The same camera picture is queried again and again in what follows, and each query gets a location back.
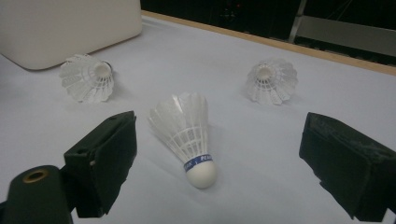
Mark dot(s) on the white plastic bin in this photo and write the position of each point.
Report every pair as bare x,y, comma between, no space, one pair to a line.
62,28

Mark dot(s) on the white feather shuttlecock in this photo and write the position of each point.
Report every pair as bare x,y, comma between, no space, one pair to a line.
274,84

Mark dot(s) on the white shuttlecock with blue band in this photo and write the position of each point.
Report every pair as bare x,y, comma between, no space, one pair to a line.
186,130

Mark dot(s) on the white shuttlecock with black band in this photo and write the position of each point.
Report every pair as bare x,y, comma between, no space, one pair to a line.
81,81

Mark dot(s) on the grey metal stand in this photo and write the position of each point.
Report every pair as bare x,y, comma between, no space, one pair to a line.
342,31

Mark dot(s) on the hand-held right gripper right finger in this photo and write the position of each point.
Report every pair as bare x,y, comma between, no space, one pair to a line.
351,168

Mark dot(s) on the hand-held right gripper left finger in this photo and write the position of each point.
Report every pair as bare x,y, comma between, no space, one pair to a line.
106,161

